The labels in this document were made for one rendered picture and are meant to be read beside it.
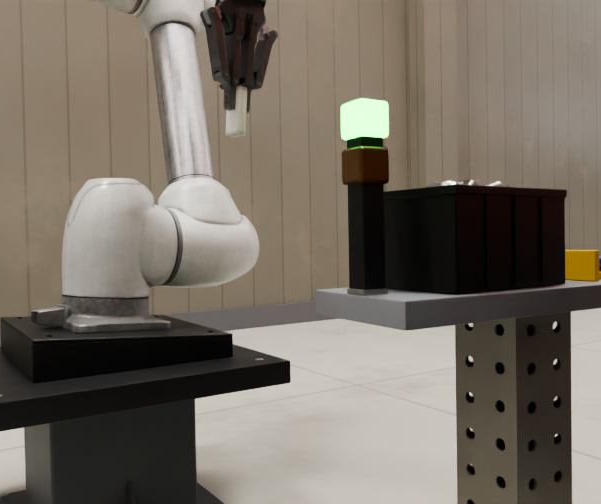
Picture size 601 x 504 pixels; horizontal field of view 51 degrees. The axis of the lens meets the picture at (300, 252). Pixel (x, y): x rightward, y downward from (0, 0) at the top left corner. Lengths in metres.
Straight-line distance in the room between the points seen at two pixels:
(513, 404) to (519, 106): 4.55
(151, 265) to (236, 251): 0.19
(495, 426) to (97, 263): 0.70
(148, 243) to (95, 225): 0.10
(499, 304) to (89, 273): 0.71
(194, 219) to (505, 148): 4.04
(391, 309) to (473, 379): 0.24
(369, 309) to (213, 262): 0.61
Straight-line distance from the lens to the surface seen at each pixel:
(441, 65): 4.47
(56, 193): 3.23
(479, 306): 0.69
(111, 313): 1.14
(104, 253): 1.14
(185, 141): 1.34
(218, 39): 0.93
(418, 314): 0.63
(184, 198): 1.26
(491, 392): 0.83
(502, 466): 0.84
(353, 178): 0.68
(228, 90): 0.94
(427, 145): 4.27
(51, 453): 1.12
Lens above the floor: 0.51
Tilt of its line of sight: 1 degrees down
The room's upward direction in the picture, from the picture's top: 1 degrees counter-clockwise
